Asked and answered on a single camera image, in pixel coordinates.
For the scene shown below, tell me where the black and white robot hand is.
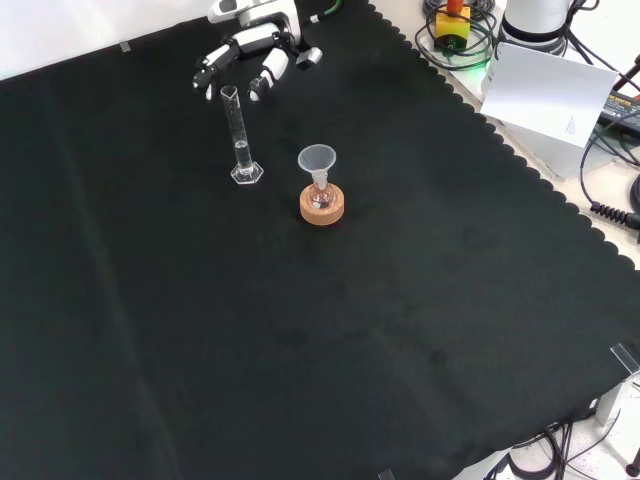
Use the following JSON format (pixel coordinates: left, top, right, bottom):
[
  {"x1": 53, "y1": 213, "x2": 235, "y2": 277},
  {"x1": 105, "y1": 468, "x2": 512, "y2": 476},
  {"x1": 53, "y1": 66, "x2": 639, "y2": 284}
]
[{"x1": 192, "y1": 0, "x2": 304, "y2": 104}]

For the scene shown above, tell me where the clear glass graduated cylinder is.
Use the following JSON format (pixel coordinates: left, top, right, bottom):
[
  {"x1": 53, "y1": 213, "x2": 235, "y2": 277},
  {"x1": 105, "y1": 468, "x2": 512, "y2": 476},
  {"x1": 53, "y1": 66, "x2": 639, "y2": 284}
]
[{"x1": 220, "y1": 84, "x2": 265, "y2": 187}]

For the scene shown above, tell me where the clear plastic funnel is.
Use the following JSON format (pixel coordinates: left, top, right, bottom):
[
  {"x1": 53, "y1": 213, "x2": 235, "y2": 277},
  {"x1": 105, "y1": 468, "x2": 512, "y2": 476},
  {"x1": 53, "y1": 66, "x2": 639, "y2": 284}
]
[{"x1": 297, "y1": 144, "x2": 337, "y2": 184}]

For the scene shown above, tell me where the small round-bottom glass flask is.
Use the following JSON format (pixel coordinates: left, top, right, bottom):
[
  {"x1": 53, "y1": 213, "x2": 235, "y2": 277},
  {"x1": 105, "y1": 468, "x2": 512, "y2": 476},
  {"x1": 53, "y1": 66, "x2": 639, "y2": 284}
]
[{"x1": 308, "y1": 172, "x2": 333, "y2": 210}]

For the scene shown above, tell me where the yellow stop button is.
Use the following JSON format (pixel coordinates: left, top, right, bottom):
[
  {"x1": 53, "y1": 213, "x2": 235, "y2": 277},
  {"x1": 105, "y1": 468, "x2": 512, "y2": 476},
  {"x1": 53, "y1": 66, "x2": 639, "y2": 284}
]
[{"x1": 433, "y1": 0, "x2": 473, "y2": 53}]

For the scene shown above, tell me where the black bench cloth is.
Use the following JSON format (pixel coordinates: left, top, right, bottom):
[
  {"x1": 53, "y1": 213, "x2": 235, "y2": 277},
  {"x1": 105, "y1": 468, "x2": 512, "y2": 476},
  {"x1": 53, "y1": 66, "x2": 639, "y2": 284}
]
[{"x1": 0, "y1": 0, "x2": 640, "y2": 480}]

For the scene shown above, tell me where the black power adapter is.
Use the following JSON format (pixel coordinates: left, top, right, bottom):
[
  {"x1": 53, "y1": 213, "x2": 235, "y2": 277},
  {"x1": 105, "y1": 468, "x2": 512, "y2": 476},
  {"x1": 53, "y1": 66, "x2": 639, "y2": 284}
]
[{"x1": 598, "y1": 91, "x2": 640, "y2": 129}]

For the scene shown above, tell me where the clear tape strip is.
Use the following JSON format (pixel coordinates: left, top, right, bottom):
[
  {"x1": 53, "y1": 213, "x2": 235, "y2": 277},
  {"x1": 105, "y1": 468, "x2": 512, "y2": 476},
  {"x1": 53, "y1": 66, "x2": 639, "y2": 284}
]
[{"x1": 609, "y1": 342, "x2": 640, "y2": 377}]

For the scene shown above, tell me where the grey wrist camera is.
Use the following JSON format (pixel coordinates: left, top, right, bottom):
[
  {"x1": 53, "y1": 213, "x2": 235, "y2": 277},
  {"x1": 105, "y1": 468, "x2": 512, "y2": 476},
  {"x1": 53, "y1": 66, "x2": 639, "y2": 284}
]
[{"x1": 295, "y1": 46, "x2": 324, "y2": 71}]

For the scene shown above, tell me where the green cable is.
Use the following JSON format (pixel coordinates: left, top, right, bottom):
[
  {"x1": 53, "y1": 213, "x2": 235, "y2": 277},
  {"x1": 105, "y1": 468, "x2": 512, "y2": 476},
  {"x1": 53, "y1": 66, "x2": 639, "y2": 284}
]
[{"x1": 309, "y1": 0, "x2": 347, "y2": 24}]

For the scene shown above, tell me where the cork ring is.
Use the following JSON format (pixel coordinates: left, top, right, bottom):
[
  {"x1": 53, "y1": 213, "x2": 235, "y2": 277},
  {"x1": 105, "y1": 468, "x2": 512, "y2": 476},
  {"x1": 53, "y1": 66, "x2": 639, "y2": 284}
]
[{"x1": 299, "y1": 183, "x2": 347, "y2": 227}]

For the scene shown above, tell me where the black cable loop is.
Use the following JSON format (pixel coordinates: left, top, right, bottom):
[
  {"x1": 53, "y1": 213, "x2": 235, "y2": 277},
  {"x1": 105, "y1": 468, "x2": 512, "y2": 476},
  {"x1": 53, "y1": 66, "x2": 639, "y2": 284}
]
[{"x1": 414, "y1": 0, "x2": 503, "y2": 71}]

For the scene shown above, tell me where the black coiled cable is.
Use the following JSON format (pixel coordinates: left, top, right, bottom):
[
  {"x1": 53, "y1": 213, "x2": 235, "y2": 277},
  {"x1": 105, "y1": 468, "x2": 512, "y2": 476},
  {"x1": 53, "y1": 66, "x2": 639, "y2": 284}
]
[{"x1": 579, "y1": 124, "x2": 640, "y2": 232}]

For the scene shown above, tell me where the black cable bundle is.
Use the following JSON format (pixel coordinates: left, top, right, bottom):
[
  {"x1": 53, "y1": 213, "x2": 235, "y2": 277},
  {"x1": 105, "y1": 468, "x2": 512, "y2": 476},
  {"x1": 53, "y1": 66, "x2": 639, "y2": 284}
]
[{"x1": 483, "y1": 418, "x2": 627, "y2": 480}]

